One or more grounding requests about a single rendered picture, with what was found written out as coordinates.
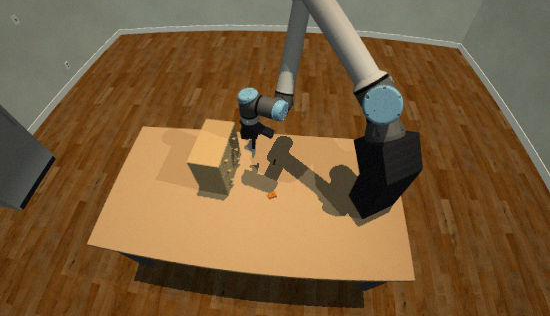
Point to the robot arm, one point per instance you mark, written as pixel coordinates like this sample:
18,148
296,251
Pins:
382,104

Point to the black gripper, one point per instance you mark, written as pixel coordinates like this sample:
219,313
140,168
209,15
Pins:
248,133

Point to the tan chest of drawers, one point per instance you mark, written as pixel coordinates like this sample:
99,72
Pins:
206,155

